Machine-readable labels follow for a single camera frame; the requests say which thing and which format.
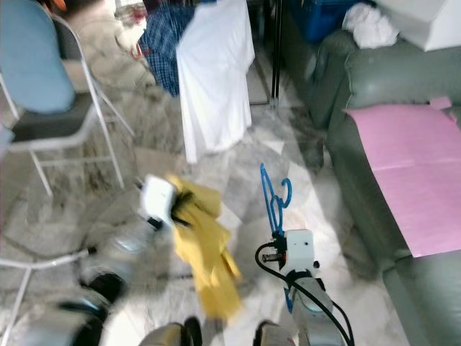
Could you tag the white box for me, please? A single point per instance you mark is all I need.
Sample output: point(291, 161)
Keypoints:
point(425, 25)

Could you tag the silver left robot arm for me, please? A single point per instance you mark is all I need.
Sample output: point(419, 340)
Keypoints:
point(115, 252)

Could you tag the white shirt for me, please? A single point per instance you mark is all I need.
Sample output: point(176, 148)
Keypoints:
point(216, 79)

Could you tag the grey-green sofa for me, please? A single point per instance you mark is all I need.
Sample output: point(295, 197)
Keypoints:
point(396, 76)

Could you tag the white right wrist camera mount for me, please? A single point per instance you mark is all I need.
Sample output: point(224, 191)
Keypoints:
point(301, 251)

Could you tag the blue plaid shirt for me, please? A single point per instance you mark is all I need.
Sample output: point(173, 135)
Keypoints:
point(162, 43)

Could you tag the robot right leg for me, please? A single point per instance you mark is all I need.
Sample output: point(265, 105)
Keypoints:
point(270, 335)

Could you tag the blue plastic clothes hanger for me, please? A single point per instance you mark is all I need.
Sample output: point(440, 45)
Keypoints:
point(274, 205)

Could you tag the robot left leg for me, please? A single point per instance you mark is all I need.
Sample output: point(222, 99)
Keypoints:
point(169, 333)

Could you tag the white crumpled cloth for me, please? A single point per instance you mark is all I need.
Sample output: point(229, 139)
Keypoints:
point(371, 29)

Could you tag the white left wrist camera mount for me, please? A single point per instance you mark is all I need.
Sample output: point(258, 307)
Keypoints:
point(157, 198)

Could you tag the black clothes drying rack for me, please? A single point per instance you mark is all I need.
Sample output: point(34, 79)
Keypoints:
point(275, 65)

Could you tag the blue storage bin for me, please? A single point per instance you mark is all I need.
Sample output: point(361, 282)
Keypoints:
point(320, 21)

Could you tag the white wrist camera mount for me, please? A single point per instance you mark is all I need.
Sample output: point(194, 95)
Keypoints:
point(157, 198)
point(301, 251)

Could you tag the yellow polo shirt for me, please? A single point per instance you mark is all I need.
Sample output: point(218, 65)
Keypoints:
point(212, 267)

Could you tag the light blue cushion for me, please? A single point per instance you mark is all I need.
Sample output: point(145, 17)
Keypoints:
point(32, 58)

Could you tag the pink mat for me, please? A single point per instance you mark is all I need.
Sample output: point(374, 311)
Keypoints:
point(410, 173)

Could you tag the robot leg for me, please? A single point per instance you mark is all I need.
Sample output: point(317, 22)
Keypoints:
point(169, 333)
point(270, 335)

